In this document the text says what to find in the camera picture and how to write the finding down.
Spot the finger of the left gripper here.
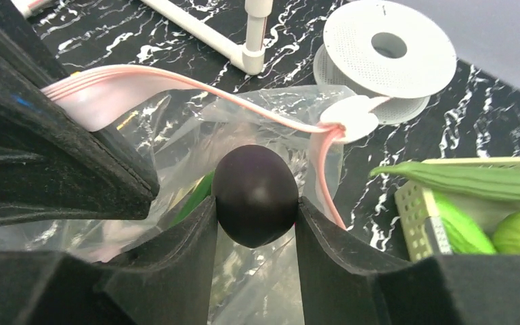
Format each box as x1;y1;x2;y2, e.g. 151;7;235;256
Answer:
0;1;159;226

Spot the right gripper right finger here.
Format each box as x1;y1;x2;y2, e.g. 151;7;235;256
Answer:
295;198;520;324

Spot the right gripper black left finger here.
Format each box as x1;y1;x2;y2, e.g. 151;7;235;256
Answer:
0;197;217;324

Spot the purple toy eggplant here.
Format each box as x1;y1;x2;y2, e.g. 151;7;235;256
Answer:
211;144;299;248

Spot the clear pink zip top bag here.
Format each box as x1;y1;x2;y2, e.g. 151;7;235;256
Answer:
0;64;391;325

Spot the green perforated plastic basket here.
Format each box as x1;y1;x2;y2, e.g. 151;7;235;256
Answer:
394;156;520;262

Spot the green toy okra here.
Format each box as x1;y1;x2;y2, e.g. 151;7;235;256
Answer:
369;161;520;201

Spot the grey filament spool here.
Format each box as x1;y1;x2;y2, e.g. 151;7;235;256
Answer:
313;1;457;125

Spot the white PVC pipe frame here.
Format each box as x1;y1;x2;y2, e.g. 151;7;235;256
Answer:
11;0;274;77

